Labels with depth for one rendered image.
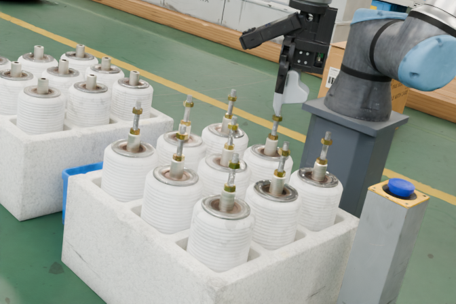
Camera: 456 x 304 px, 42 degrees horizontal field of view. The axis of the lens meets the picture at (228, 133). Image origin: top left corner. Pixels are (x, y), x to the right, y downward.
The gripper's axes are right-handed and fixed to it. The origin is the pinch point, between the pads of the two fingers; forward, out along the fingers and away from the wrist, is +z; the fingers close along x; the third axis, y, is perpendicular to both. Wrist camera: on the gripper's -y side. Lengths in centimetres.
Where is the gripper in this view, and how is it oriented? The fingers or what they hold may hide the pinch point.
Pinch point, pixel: (275, 106)
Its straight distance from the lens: 110.7
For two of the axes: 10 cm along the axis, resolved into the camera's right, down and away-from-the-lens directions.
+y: 9.6, 2.3, -1.4
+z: -1.7, 9.2, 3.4
